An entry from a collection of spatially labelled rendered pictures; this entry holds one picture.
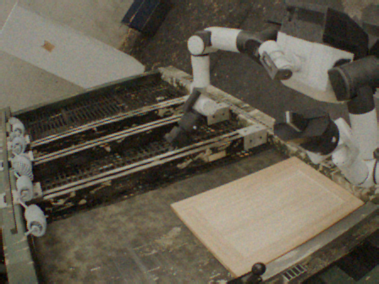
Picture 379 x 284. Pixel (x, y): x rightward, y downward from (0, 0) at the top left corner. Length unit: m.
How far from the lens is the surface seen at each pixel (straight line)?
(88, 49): 4.80
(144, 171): 1.51
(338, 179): 1.46
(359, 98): 1.05
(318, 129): 0.74
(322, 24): 1.13
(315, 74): 1.13
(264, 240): 1.21
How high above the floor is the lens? 2.15
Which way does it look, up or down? 35 degrees down
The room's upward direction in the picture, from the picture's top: 65 degrees counter-clockwise
